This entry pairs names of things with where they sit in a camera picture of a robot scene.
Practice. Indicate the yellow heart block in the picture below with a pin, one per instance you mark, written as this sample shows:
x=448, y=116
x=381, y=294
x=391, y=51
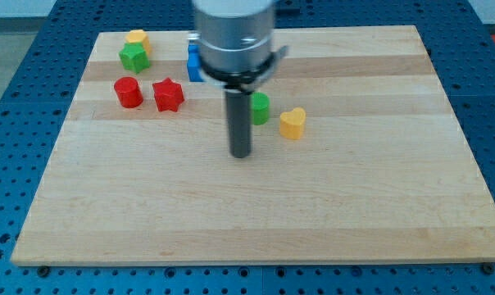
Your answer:
x=292, y=123

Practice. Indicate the yellow hexagon block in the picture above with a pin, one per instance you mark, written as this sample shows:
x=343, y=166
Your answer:
x=139, y=36

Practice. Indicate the blue block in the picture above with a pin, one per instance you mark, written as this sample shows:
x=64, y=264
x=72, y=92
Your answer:
x=193, y=63

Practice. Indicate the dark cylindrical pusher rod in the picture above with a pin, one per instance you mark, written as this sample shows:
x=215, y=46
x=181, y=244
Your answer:
x=238, y=116

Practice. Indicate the green cylinder block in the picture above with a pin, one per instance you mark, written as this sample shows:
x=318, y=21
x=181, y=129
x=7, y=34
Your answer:
x=260, y=108

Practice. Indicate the green star block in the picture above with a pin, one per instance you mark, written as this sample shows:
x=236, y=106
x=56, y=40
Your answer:
x=134, y=57

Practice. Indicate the red cylinder block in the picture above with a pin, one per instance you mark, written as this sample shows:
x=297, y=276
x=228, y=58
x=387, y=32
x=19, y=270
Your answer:
x=128, y=92

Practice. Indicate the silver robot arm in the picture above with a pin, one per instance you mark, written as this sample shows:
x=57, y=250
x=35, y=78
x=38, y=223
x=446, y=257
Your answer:
x=235, y=40

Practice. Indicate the wooden board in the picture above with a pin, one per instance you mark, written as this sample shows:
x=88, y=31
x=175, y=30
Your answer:
x=383, y=173

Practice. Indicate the red star block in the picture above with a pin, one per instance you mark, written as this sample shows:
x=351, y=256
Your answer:
x=168, y=95

